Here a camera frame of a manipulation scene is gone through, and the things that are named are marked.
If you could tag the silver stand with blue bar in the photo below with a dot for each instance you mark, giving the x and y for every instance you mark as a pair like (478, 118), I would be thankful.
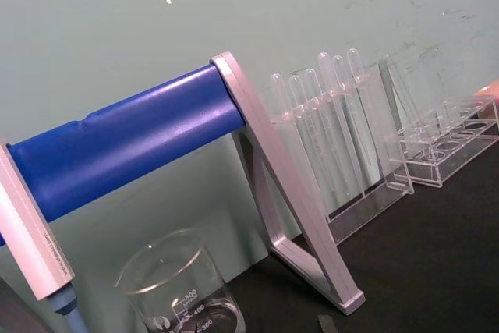
(128, 138)

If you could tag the clear acrylic pipette rack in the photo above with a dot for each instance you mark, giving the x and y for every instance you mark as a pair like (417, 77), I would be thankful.
(374, 177)

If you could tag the clear glass beaker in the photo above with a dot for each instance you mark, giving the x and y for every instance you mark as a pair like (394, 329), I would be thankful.
(156, 302)

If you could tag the small grey flat strip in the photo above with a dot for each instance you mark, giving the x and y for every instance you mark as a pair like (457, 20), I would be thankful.
(327, 325)

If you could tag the clear acrylic test tube rack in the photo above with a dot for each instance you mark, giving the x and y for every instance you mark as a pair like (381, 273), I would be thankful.
(448, 153)

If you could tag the black table cloth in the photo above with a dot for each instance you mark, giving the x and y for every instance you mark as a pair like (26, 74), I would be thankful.
(413, 270)

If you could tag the blue pipette shaft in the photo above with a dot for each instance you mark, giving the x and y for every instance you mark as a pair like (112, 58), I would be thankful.
(67, 309)

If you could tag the pink rounded object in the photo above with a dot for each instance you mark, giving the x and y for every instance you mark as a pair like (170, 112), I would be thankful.
(489, 90)

